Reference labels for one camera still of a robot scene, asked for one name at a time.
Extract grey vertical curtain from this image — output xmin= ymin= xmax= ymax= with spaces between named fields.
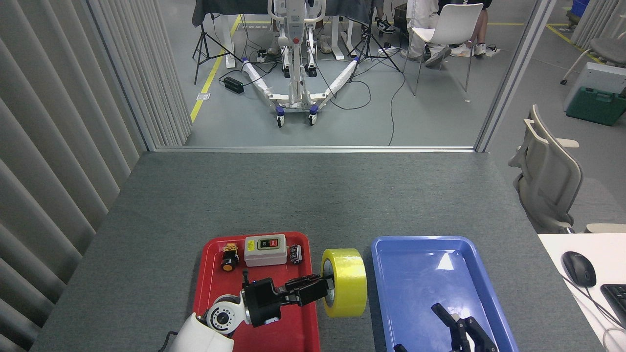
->
xmin=90 ymin=0 xmax=192 ymax=147
xmin=0 ymin=0 xmax=147 ymax=352

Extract white switch box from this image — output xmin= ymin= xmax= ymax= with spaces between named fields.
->
xmin=244 ymin=234 xmax=288 ymax=267

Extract black computer mouse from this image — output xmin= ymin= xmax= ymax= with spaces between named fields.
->
xmin=561 ymin=251 xmax=597 ymax=287

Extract beige office chair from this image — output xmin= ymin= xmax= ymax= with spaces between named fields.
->
xmin=508 ymin=104 xmax=583 ymax=234

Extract grey chair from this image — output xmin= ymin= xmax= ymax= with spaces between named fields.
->
xmin=560 ymin=15 xmax=626 ymax=86

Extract silver rail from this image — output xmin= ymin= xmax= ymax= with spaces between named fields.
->
xmin=156 ymin=146 xmax=476 ymax=153

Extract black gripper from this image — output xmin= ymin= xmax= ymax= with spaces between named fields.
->
xmin=242 ymin=275 xmax=335 ymax=326

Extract white plastic chair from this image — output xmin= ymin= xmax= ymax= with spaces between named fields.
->
xmin=403 ymin=4 xmax=484 ymax=96

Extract blue plastic tray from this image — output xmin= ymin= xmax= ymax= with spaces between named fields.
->
xmin=371 ymin=236 xmax=520 ymax=352

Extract black tripod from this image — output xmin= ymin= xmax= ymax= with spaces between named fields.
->
xmin=348 ymin=0 xmax=402 ymax=74
xmin=192 ymin=0 xmax=243 ymax=85

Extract black mouse cable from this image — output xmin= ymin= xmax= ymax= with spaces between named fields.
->
xmin=562 ymin=274 xmax=626 ymax=333

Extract grey box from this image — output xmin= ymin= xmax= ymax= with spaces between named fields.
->
xmin=562 ymin=62 xmax=626 ymax=113

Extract white desk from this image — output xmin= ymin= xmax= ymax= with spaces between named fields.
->
xmin=538 ymin=233 xmax=626 ymax=352

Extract person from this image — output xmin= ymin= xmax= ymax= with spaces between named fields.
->
xmin=438 ymin=0 xmax=500 ymax=57
xmin=401 ymin=0 xmax=453 ymax=67

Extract red plastic tray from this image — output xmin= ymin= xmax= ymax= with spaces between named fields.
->
xmin=192 ymin=231 xmax=321 ymax=352

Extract yellow tape roll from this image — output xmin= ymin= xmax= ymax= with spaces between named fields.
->
xmin=320 ymin=248 xmax=367 ymax=318

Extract white stand on wheels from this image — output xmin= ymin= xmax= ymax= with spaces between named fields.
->
xmin=241 ymin=0 xmax=360 ymax=129

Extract green plastic case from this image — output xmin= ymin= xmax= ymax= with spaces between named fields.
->
xmin=566 ymin=87 xmax=626 ymax=127

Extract orange black push button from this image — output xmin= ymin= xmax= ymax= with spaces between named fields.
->
xmin=220 ymin=243 xmax=240 ymax=272

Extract black keyboard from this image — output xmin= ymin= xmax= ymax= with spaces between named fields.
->
xmin=600 ymin=284 xmax=626 ymax=329

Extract black floor cable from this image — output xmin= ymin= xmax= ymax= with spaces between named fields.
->
xmin=313 ymin=64 xmax=407 ymax=146

